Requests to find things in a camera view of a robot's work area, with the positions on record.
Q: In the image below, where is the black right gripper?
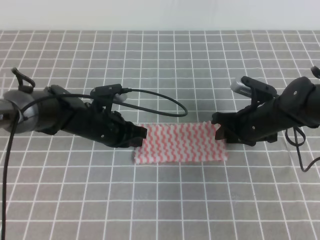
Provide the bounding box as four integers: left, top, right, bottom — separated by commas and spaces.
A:
211, 100, 290, 146

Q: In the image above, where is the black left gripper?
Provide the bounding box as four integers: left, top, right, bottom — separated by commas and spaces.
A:
62, 102, 147, 148

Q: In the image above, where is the pink white wavy striped towel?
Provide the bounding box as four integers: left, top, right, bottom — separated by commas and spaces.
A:
134, 121, 228, 164

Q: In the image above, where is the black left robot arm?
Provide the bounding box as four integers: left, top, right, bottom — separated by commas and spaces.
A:
0, 67, 147, 148

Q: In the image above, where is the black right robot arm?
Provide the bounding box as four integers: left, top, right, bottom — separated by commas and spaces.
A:
211, 76, 320, 146

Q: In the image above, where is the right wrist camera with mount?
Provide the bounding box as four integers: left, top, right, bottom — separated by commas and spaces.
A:
230, 76, 278, 108

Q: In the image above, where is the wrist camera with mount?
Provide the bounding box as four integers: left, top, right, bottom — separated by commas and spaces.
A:
230, 76, 278, 108
90, 84, 130, 113

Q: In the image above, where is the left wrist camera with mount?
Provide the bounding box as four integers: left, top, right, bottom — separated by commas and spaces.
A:
90, 84, 130, 113

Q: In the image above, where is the black left camera cable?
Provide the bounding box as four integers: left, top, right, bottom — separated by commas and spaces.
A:
0, 87, 188, 240

